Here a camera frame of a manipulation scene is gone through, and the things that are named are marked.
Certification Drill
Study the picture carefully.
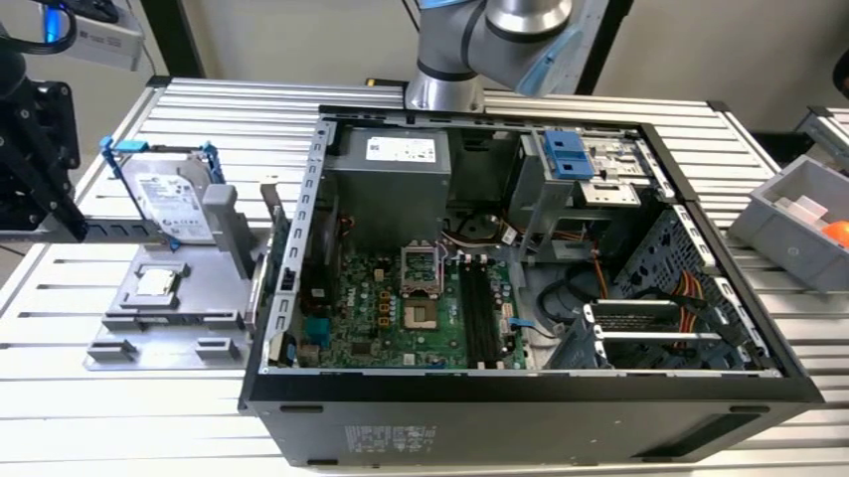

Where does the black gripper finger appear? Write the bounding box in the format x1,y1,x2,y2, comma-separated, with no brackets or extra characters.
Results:
30,80,83,173
4,105,90,244

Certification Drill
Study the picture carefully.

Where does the RAM stick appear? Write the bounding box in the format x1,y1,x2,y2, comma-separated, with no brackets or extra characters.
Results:
32,220,168,245

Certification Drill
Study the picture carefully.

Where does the black RAM slot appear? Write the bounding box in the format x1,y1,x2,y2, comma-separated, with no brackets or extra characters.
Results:
477,255,498,370
461,255,481,370
485,255,506,370
469,255,490,370

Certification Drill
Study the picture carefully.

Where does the hard disk in blue carrier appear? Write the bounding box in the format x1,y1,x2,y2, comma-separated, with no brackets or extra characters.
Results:
99,137,231,252

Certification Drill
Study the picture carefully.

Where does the silver CPU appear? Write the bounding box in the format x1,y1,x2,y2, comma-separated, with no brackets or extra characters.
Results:
136,269,179,295

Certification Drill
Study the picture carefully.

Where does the grey parts rack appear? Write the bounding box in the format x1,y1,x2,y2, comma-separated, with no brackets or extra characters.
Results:
82,185,275,373

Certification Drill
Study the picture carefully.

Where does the black graphics card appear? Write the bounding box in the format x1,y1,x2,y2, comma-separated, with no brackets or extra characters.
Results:
246,172,295,330

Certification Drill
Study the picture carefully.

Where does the black case fan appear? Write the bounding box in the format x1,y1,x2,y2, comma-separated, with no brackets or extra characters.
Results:
306,193,345,305

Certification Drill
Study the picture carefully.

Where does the grey power supply unit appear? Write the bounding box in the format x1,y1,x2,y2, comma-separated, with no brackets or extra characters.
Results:
322,126,454,249

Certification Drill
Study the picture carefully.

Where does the green motherboard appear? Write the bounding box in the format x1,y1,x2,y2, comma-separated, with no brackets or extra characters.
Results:
295,241,532,372

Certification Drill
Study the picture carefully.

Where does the metal socket cover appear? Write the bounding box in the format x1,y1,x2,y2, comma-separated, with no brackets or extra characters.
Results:
399,240,445,295

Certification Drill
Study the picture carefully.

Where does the CPU socket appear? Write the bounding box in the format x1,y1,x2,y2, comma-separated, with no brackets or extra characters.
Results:
401,295,443,332

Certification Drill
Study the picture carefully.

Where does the thin locking lever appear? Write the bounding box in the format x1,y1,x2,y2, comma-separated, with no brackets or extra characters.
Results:
438,247,461,295

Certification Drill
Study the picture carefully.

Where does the grey metal drive cage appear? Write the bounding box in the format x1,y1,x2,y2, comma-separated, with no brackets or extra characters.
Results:
510,127,656,259

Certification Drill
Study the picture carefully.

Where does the blue plastic drive latch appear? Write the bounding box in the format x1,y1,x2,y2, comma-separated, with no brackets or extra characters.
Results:
540,131,593,181

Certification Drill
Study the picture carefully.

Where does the black open PC case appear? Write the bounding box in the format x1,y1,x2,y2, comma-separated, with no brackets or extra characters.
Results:
237,102,827,468

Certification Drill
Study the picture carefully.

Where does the metal disk bay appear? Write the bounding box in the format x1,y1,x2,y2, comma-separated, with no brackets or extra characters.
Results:
581,297,726,370

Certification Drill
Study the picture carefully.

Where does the grey plastic bin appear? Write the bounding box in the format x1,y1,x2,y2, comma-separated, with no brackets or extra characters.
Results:
729,154,849,294

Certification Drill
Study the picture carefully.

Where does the small white box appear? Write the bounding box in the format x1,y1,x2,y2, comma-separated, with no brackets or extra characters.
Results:
775,195,831,224

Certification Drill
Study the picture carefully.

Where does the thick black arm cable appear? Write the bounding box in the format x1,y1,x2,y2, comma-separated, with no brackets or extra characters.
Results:
0,0,76,57

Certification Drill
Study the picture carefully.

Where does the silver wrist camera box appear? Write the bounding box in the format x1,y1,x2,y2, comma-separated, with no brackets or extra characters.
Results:
66,5,146,72

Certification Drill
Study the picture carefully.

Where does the black metal post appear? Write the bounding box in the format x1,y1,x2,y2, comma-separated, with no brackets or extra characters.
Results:
586,0,632,95
142,0,207,80

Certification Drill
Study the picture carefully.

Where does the black looped wire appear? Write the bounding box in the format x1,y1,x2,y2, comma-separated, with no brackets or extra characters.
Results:
534,275,593,335

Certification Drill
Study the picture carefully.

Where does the thin orange wire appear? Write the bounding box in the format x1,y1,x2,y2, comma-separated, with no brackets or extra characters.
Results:
592,250,610,300

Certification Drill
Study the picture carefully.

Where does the orange yellow wire bundle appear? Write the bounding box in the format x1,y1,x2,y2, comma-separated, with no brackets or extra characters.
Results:
666,274,710,335

